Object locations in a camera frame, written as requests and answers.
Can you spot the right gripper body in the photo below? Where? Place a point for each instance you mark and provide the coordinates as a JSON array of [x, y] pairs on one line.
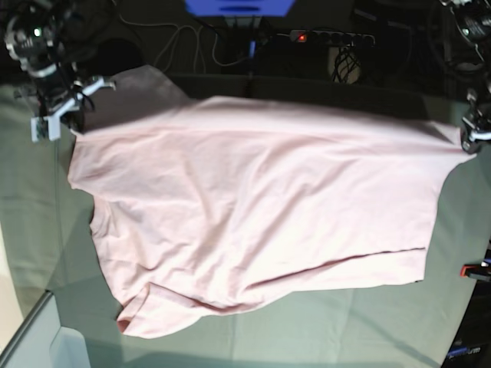
[[77, 99]]

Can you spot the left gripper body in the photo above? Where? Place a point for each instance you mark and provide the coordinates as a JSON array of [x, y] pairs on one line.
[[475, 133]]

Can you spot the pink t-shirt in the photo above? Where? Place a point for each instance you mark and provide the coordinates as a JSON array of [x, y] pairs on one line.
[[224, 205]]

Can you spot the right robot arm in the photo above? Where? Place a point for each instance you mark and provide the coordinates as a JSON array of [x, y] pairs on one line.
[[39, 35]]

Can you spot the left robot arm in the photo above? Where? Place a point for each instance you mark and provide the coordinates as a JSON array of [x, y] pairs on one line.
[[472, 19]]

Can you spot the red black right clamp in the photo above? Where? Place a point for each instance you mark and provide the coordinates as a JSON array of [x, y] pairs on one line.
[[478, 272]]

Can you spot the white power strip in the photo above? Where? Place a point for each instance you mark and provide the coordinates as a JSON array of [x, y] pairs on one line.
[[333, 38]]

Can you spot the grey-green table cloth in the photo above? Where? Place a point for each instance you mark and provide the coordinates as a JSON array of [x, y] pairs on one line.
[[45, 225]]

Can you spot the white plastic bin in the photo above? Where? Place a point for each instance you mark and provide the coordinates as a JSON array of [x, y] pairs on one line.
[[41, 341]]

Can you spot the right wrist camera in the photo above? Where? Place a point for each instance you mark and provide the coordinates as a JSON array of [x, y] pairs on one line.
[[43, 129]]

